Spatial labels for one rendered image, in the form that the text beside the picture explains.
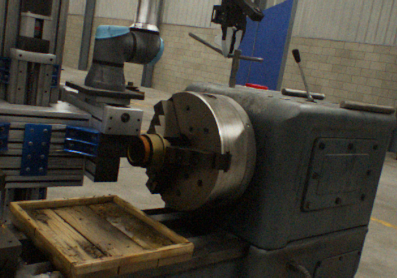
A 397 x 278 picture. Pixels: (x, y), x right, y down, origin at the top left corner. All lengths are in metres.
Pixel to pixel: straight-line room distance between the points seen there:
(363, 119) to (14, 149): 1.10
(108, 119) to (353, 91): 10.82
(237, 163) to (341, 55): 11.36
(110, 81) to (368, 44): 10.74
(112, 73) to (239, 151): 0.71
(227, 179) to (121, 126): 0.57
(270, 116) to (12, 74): 0.92
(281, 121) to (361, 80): 10.93
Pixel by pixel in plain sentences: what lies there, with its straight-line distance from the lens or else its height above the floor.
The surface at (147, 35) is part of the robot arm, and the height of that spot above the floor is 1.38.
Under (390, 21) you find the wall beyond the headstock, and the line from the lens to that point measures 12.10.
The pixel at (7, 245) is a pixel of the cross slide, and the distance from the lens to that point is 0.84.
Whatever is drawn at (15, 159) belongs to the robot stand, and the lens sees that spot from 1.63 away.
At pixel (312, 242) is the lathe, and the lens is 1.40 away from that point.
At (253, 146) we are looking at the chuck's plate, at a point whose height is 1.13.
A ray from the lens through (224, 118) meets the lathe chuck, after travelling 1.13.
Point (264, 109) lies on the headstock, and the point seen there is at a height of 1.22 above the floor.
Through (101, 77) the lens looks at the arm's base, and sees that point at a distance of 1.69.
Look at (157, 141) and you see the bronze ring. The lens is 1.12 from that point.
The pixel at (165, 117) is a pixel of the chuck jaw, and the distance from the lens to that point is 1.19.
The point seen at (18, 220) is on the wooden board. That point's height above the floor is 0.88.
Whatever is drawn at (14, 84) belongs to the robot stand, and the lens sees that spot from 1.71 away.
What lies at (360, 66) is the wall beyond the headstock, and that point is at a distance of 12.14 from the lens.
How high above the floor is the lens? 1.32
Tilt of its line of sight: 10 degrees down
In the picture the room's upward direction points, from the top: 10 degrees clockwise
